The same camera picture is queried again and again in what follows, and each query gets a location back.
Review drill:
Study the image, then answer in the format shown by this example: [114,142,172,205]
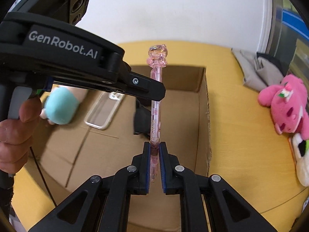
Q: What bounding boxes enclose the pink cartoon pen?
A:
[147,44,168,182]

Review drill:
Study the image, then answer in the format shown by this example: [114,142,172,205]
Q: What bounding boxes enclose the blue window banner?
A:
[282,10,309,40]

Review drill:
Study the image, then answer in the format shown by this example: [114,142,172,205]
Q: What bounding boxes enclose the black sunglasses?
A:
[134,97,151,139]

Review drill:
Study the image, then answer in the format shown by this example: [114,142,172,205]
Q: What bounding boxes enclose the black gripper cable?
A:
[29,146,58,207]

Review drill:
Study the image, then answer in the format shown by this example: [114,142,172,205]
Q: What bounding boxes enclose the grey folded cloth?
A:
[231,48,283,92]

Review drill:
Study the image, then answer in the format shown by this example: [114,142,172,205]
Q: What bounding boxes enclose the white plush toy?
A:
[291,134,309,187]

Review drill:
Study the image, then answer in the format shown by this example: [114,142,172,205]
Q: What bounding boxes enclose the operator left hand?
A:
[1,96,42,174]

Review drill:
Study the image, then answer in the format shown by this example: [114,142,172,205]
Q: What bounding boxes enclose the brown cardboard box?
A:
[32,65,211,231]

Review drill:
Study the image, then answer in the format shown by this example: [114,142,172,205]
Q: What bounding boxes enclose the teal pink plush doll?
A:
[40,85,88,125]

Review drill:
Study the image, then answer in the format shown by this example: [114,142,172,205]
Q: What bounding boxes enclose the white clear phone case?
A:
[84,92,125,130]

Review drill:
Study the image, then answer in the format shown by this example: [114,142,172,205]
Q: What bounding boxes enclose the pink plush bear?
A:
[258,74,308,140]

